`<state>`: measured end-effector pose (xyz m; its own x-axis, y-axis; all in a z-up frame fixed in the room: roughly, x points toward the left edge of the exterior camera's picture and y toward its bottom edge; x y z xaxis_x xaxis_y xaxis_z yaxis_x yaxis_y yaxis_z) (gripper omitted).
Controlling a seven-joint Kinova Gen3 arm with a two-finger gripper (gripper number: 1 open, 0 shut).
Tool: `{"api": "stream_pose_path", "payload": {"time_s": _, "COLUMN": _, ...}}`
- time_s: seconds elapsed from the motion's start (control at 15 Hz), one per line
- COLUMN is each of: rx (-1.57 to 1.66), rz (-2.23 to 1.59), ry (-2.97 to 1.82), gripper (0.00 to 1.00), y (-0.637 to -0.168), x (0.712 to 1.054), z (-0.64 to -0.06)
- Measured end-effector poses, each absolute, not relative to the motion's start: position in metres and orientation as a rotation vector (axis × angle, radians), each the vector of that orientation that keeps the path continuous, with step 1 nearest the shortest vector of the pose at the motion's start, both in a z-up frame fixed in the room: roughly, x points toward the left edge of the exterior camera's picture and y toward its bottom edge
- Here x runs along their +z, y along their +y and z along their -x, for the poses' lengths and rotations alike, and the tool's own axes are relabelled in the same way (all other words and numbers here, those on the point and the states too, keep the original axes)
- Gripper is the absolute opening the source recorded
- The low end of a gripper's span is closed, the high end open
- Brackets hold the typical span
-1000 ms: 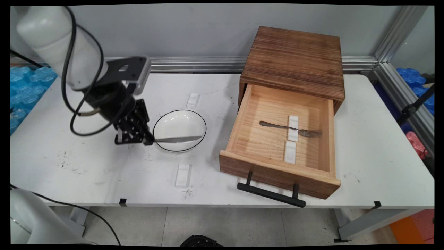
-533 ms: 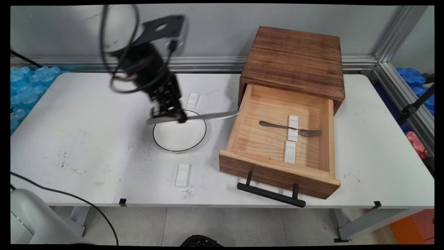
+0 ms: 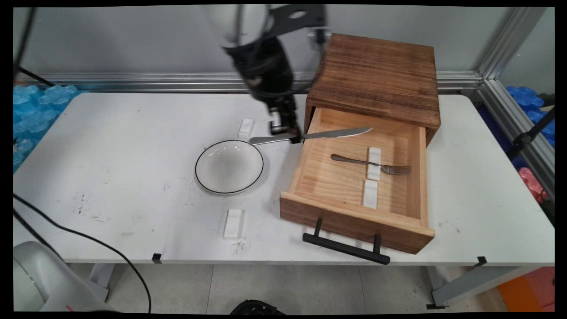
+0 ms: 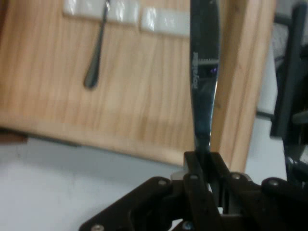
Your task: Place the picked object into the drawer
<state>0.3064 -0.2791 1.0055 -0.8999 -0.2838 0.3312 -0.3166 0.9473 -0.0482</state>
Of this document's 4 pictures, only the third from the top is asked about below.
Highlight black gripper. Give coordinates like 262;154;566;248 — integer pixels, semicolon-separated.
223;37;303;145

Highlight silver table knife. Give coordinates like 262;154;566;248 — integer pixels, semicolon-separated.
249;127;373;146

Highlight white cutlery rest block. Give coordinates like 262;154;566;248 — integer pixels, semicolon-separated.
238;118;256;139
367;147;382;181
224;210;245;241
363;179;378;210

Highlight white bowl black rim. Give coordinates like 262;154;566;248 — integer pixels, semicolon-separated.
195;140;264;195

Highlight silver fork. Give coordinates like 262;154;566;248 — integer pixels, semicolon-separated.
330;154;412;175

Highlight light wooden drawer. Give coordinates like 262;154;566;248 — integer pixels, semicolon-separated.
280;106;435;255

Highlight black round object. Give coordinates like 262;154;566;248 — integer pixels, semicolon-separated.
230;300;287;315

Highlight grey table leg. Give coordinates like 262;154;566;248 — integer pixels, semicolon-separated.
426;266;544;310
88;263;116;303

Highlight black tripod stand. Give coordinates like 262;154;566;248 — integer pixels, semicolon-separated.
507;106;555;161

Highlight red bag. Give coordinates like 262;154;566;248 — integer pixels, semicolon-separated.
518;167;548;203

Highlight orange box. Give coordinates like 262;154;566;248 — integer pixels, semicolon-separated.
498;267;555;312

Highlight aluminium frame rail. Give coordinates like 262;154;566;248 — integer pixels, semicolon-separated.
13;72;483;94

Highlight black drawer handle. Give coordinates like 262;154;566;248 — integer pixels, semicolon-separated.
303;218;391;265

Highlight aluminium frame post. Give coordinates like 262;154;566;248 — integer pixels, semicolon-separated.
476;7;555;200

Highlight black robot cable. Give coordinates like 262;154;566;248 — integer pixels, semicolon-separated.
13;6;38;82
13;194;152;313

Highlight black background cable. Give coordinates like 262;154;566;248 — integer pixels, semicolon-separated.
13;66;57;88

